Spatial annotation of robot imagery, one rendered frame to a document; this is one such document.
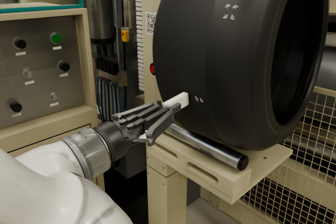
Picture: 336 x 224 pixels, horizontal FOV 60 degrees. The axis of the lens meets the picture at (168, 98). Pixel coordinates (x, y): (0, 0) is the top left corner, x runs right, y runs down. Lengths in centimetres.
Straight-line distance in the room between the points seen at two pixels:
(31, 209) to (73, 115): 81
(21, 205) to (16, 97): 77
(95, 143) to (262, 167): 62
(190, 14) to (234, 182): 45
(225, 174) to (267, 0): 46
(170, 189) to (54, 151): 83
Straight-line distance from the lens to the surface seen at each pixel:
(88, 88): 114
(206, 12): 63
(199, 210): 199
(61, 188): 36
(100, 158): 52
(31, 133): 109
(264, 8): 62
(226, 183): 84
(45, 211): 34
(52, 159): 49
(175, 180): 127
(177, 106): 64
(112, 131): 54
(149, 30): 104
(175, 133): 94
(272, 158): 106
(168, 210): 134
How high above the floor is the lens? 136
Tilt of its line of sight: 22 degrees down
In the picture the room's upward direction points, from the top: straight up
